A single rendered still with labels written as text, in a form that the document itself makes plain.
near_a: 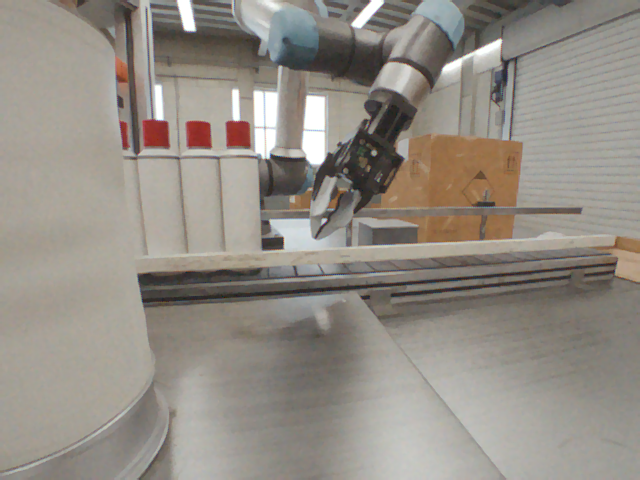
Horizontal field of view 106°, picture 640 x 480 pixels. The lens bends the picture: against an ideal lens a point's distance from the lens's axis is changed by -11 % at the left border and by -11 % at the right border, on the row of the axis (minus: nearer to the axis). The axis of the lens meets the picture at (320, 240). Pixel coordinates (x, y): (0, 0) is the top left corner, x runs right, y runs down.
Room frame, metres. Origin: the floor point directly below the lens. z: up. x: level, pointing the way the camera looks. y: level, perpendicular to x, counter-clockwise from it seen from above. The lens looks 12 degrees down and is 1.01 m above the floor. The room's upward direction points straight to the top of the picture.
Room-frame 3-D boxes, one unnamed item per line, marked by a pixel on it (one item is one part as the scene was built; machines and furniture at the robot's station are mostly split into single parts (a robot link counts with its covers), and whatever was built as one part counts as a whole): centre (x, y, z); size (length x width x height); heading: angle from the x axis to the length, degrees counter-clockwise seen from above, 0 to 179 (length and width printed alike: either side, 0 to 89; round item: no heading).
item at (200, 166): (0.38, 0.16, 0.98); 0.05 x 0.05 x 0.20
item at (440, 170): (0.81, -0.37, 0.99); 0.30 x 0.24 x 0.27; 105
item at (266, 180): (0.82, 0.22, 1.02); 0.13 x 0.12 x 0.14; 119
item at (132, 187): (0.35, 0.26, 0.98); 0.05 x 0.05 x 0.20
